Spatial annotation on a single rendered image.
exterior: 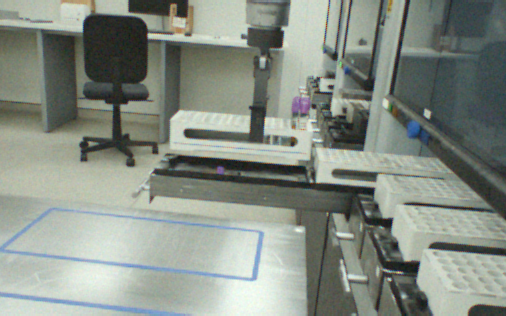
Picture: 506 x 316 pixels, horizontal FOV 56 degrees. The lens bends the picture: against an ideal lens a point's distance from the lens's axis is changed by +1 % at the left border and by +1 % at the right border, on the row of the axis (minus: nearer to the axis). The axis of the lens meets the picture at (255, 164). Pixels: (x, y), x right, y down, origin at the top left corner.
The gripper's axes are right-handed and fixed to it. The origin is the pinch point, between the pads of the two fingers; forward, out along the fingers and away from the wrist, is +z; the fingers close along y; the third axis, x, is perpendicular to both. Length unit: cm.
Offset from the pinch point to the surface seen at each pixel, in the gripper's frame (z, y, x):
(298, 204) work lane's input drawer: 14.5, 7.1, 10.1
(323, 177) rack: 8.6, 5.4, 14.8
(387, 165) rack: 5.2, 3.7, 27.9
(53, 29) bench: 5, -284, -176
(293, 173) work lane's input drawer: 11.2, -3.0, 9.0
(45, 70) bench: 39, -287, -186
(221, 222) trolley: 9.4, 29.9, -3.8
